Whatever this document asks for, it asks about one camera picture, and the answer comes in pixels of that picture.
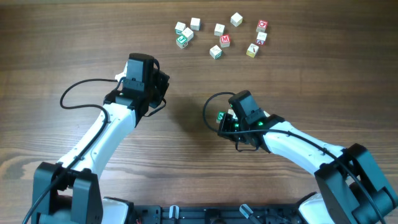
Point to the green Z letter block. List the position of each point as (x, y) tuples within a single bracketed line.
[(220, 116)]

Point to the white block red drawing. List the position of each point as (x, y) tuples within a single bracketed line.
[(219, 30)]

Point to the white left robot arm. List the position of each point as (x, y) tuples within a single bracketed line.
[(68, 191)]

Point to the plain white wooden block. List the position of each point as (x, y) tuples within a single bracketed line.
[(195, 23)]

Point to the white yellow-edged block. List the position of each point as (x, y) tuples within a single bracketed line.
[(188, 34)]

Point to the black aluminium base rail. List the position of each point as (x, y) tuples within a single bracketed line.
[(269, 214)]

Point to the white block number nine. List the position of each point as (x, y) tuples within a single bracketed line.
[(216, 52)]

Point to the red U letter block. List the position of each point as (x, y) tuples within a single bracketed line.
[(231, 112)]

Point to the red M letter block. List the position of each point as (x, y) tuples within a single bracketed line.
[(225, 41)]

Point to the yellow K letter block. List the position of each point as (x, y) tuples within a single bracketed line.
[(252, 50)]

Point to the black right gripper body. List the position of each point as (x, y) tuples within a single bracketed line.
[(228, 122)]

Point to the white block red A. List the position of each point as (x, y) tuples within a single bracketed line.
[(261, 38)]

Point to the red Q letter block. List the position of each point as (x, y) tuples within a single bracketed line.
[(261, 26)]

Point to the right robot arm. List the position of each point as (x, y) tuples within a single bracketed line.
[(353, 188)]

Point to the green J letter block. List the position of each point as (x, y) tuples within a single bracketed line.
[(181, 41)]

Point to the plain cream wooden block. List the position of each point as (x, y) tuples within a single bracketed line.
[(236, 19)]

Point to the green V letter block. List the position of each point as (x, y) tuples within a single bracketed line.
[(180, 27)]

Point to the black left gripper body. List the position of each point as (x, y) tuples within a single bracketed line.
[(158, 88)]

